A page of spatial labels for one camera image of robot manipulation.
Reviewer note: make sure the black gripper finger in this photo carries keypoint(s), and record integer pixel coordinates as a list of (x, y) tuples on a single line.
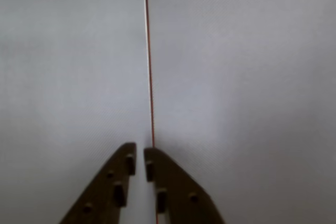
[(105, 190), (181, 195)]

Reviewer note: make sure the grey foam mat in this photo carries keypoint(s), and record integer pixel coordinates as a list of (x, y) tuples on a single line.
[(65, 77), (236, 77)]

